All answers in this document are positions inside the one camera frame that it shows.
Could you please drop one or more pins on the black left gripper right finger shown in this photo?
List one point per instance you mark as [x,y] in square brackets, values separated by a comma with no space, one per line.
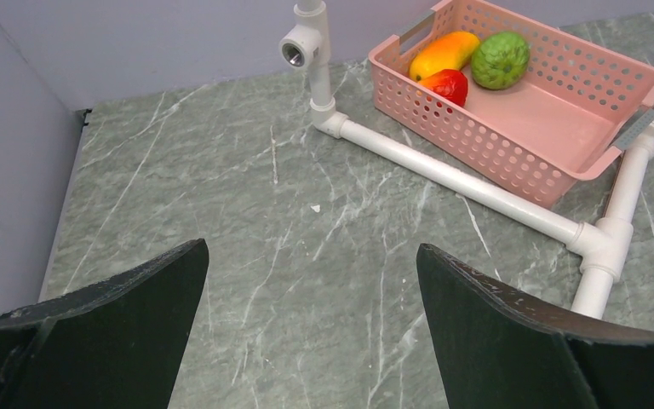
[499,347]

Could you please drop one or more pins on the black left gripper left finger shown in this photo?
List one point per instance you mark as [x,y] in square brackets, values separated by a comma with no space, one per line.
[117,343]

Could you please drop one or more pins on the red fake fruit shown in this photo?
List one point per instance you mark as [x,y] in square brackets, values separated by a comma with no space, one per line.
[450,84]

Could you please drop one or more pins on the green fake custard apple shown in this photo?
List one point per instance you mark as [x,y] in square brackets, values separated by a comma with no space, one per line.
[500,61]

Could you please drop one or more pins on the yellow orange fake mango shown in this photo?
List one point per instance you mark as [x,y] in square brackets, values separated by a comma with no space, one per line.
[451,51]

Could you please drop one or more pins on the pink perforated plastic basket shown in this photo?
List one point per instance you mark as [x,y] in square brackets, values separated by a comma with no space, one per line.
[553,128]

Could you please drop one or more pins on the white PVC pipe frame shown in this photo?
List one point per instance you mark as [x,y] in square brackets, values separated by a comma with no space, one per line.
[593,220]

